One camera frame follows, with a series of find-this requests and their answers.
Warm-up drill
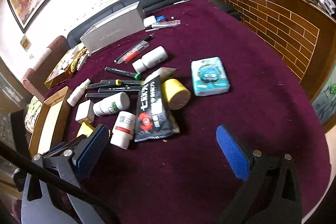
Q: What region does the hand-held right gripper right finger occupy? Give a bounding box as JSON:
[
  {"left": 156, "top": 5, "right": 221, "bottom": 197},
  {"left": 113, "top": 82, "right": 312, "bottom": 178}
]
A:
[{"left": 216, "top": 124, "right": 303, "bottom": 224}]

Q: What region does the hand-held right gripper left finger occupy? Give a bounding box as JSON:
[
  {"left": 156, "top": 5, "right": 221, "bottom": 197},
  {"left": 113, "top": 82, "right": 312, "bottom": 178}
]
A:
[{"left": 21, "top": 123, "right": 110, "bottom": 224}]

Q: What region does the small yellow box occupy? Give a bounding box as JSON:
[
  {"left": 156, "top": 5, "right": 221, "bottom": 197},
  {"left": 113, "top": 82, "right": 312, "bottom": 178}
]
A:
[{"left": 77, "top": 122, "right": 95, "bottom": 138}]

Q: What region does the white bottle red label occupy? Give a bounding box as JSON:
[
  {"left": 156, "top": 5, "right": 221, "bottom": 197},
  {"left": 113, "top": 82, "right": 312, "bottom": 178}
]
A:
[{"left": 110, "top": 111, "right": 136, "bottom": 149}]

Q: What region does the white square box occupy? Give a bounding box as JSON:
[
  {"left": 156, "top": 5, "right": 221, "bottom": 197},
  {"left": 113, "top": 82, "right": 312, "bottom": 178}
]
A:
[{"left": 76, "top": 100, "right": 95, "bottom": 123}]

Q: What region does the white bottle green label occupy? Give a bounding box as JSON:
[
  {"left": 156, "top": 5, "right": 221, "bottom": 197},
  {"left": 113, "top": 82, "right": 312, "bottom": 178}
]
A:
[{"left": 93, "top": 92, "right": 130, "bottom": 116}]

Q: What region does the wooden tray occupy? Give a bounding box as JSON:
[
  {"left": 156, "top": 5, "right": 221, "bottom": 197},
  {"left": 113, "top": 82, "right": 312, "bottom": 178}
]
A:
[{"left": 28, "top": 86, "right": 72, "bottom": 158}]

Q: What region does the white spray bottle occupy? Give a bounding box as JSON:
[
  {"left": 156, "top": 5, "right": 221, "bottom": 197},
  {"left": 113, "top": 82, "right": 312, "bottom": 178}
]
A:
[{"left": 67, "top": 78, "right": 91, "bottom": 106}]

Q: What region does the black marker yellow cap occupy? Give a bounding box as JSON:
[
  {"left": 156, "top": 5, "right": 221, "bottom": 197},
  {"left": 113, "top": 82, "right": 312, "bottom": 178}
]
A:
[{"left": 87, "top": 79, "right": 122, "bottom": 90}]

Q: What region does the green patterned cloth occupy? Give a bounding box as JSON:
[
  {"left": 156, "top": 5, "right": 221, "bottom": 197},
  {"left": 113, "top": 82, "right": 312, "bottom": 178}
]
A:
[{"left": 24, "top": 95, "right": 44, "bottom": 133}]

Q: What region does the black snack packet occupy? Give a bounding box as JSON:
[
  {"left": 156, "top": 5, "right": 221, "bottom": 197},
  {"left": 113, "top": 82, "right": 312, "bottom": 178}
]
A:
[{"left": 134, "top": 75, "right": 181, "bottom": 142}]

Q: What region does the black chair back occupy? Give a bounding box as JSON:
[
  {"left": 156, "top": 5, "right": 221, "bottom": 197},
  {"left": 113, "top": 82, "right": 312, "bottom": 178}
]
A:
[{"left": 8, "top": 109, "right": 33, "bottom": 159}]

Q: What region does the blue tissue pack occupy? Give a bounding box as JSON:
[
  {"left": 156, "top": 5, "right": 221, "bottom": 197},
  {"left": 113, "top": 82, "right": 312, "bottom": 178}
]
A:
[{"left": 191, "top": 57, "right": 231, "bottom": 97}]

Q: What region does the yellow tape roll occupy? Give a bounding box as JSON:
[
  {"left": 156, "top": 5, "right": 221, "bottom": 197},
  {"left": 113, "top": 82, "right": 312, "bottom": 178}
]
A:
[{"left": 161, "top": 79, "right": 192, "bottom": 110}]

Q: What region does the gold gift box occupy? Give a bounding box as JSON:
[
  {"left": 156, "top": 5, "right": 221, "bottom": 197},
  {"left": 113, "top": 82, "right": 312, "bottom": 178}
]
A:
[{"left": 43, "top": 46, "right": 87, "bottom": 89}]

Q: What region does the black marker green cap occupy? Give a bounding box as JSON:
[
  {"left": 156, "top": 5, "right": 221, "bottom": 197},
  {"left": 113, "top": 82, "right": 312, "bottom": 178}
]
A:
[{"left": 104, "top": 67, "right": 142, "bottom": 80}]

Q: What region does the clear packaged red pen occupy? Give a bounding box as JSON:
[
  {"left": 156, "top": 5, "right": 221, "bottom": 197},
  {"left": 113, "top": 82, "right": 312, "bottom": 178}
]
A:
[{"left": 123, "top": 40, "right": 150, "bottom": 63}]

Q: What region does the white pointed pouch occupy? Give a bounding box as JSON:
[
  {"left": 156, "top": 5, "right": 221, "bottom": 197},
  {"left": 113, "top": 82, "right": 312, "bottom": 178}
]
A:
[{"left": 143, "top": 67, "right": 177, "bottom": 83}]

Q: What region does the brown upholstered chair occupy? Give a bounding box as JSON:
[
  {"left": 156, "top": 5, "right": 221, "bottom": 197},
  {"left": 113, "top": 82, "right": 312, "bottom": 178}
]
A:
[{"left": 21, "top": 36, "right": 69, "bottom": 104}]

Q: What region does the maroon tablecloth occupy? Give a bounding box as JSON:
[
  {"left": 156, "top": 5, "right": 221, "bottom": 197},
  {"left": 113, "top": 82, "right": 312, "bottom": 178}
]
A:
[{"left": 45, "top": 0, "right": 332, "bottom": 224}]

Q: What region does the plain white pill bottle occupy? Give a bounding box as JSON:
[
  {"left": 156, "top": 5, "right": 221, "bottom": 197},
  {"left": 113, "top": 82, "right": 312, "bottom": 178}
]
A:
[{"left": 132, "top": 46, "right": 168, "bottom": 74}]

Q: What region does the long silver box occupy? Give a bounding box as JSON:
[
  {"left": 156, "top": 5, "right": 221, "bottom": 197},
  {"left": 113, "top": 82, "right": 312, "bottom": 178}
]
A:
[{"left": 79, "top": 1, "right": 146, "bottom": 54}]

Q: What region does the wooden brick pattern counter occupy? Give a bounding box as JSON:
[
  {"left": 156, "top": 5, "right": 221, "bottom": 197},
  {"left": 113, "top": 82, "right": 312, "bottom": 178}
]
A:
[{"left": 199, "top": 0, "right": 336, "bottom": 133}]

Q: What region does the clear toothbrush package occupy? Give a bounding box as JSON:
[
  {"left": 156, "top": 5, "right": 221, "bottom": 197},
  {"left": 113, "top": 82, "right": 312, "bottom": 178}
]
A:
[{"left": 145, "top": 20, "right": 181, "bottom": 32}]

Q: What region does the black cable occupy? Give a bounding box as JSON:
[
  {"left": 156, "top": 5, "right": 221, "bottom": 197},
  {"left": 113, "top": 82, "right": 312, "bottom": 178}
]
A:
[{"left": 0, "top": 140, "right": 118, "bottom": 224}]

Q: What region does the yellow braided rope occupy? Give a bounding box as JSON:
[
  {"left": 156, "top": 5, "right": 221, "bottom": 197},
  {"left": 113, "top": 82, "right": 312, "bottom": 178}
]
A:
[{"left": 69, "top": 47, "right": 91, "bottom": 74}]

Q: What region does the small gold wall plaque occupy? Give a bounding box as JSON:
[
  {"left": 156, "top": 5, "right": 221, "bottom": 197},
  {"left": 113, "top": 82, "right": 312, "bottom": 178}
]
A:
[{"left": 19, "top": 35, "right": 32, "bottom": 51}]

